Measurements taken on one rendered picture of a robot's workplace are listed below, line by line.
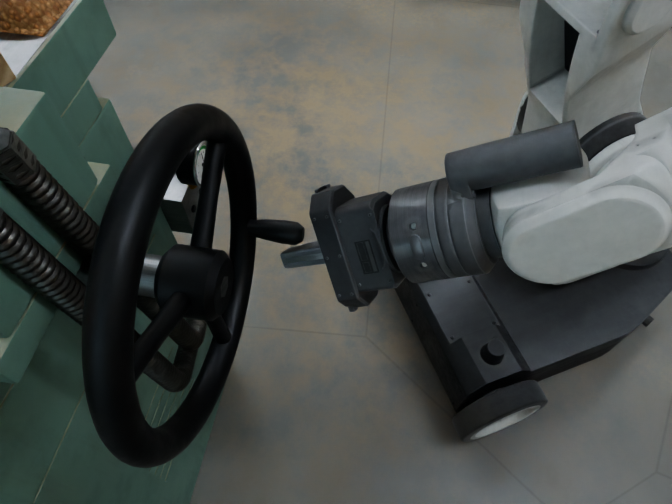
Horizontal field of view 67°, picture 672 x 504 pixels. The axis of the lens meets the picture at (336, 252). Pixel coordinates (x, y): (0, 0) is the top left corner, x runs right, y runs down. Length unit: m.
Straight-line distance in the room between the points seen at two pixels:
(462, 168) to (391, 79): 1.54
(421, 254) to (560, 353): 0.80
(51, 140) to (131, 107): 1.55
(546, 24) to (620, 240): 0.43
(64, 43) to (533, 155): 0.44
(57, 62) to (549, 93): 0.62
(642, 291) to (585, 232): 0.97
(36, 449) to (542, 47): 0.78
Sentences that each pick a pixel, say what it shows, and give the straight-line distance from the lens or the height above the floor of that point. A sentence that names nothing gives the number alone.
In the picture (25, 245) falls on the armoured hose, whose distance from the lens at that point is 0.36.
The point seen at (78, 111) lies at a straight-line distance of 0.59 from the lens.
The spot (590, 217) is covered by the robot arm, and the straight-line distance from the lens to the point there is 0.37.
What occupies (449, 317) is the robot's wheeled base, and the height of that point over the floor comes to 0.19.
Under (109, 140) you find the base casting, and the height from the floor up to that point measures 0.77.
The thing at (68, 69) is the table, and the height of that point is 0.87.
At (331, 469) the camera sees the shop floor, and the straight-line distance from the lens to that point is 1.19.
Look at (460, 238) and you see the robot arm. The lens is 0.41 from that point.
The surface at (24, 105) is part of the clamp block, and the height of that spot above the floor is 0.96.
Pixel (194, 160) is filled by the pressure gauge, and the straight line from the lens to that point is 0.70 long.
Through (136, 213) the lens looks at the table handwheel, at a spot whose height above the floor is 0.95.
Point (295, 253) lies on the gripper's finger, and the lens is 0.51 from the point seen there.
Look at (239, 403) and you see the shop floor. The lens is 1.25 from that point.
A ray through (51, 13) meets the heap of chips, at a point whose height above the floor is 0.91.
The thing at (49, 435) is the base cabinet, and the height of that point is 0.62.
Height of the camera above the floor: 1.18
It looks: 57 degrees down
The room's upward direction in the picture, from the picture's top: straight up
